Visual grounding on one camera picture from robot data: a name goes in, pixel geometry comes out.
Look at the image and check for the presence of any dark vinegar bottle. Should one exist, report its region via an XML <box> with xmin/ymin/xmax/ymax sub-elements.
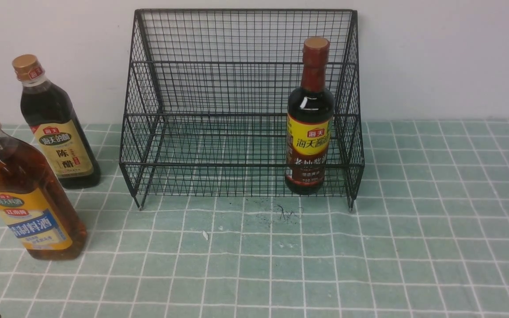
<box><xmin>12</xmin><ymin>54</ymin><xmax>101</xmax><ymax>189</ymax></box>

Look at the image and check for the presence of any amber cooking wine bottle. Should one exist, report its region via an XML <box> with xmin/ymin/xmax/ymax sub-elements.
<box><xmin>0</xmin><ymin>125</ymin><xmax>87</xmax><ymax>261</ymax></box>

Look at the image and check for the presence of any dark soy sauce bottle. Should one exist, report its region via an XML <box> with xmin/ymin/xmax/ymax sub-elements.
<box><xmin>285</xmin><ymin>37</ymin><xmax>334</xmax><ymax>195</ymax></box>

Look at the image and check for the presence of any black wire mesh shelf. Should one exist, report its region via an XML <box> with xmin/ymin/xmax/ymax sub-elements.
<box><xmin>119</xmin><ymin>8</ymin><xmax>365</xmax><ymax>208</ymax></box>

